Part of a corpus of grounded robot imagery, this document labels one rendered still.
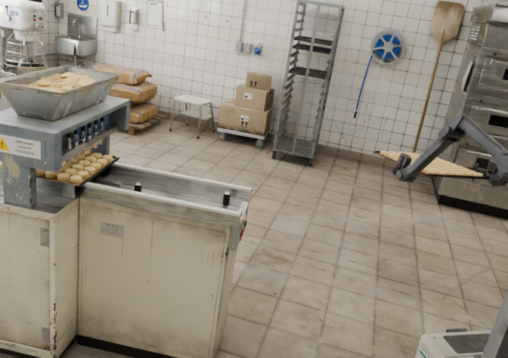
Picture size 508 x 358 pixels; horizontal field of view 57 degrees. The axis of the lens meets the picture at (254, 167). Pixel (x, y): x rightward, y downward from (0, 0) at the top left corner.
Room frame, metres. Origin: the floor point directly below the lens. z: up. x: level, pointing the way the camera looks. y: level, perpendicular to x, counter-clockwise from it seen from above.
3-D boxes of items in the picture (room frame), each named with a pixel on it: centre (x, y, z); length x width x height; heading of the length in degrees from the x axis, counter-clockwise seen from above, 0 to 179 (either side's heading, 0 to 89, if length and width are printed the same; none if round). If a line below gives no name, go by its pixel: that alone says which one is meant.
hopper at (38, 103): (2.05, 0.89, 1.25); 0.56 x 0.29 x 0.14; 174
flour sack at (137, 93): (5.84, 1.65, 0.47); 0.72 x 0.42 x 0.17; 172
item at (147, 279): (2.00, 0.39, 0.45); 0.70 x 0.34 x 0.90; 84
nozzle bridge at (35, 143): (2.05, 0.89, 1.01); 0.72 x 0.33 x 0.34; 174
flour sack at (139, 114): (5.86, 1.62, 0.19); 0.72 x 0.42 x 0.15; 171
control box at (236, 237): (1.96, 0.03, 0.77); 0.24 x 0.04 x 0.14; 174
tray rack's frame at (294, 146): (5.54, -0.48, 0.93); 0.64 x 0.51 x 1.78; 170
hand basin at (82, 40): (6.50, 2.61, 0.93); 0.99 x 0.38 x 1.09; 77
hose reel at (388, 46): (5.71, -1.33, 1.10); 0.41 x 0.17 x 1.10; 77
